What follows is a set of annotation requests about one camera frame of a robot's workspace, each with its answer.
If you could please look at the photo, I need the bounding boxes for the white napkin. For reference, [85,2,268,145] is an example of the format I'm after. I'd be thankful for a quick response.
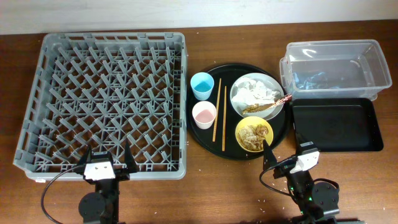
[231,78,280,106]

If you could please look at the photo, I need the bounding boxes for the grey plate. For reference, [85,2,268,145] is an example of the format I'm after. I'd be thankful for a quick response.
[230,73,285,120]

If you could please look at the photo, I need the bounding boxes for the round black tray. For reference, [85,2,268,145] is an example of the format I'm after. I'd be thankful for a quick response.
[186,63,277,161]

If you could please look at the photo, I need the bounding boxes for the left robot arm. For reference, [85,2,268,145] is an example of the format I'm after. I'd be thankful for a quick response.
[76,142,138,223]

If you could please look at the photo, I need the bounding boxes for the black rectangular tray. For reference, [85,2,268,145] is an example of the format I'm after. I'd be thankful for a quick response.
[292,98,384,152]

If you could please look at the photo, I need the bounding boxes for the wooden chopstick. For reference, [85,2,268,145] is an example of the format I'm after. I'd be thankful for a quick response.
[222,86,227,152]
[212,78,222,142]

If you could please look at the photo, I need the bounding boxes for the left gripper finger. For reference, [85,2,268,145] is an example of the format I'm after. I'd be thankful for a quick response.
[124,140,138,174]
[76,145,92,170]

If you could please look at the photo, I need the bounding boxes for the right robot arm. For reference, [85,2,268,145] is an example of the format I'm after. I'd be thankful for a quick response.
[261,134,340,223]

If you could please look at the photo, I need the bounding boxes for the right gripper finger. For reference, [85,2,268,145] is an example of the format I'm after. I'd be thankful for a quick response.
[295,132,308,154]
[263,140,277,170]

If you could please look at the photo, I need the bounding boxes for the red patterned wrapper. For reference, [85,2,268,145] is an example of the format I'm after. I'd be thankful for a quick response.
[273,94,292,107]

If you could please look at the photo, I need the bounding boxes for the grey dishwasher rack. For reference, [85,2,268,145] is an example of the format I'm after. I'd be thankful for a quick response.
[13,32,187,181]

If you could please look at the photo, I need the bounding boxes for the food scraps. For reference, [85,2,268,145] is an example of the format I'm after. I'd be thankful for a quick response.
[238,124,269,151]

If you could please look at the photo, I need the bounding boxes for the light blue cup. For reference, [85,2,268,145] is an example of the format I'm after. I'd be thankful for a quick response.
[190,72,215,101]

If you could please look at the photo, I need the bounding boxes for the pink cup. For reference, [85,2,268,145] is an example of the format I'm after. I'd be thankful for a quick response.
[192,101,216,129]

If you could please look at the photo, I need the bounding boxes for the yellow bowl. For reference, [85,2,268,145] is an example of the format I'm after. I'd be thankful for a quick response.
[235,116,274,152]

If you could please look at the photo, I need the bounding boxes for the clear plastic bin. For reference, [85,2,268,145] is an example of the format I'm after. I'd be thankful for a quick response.
[279,39,392,101]

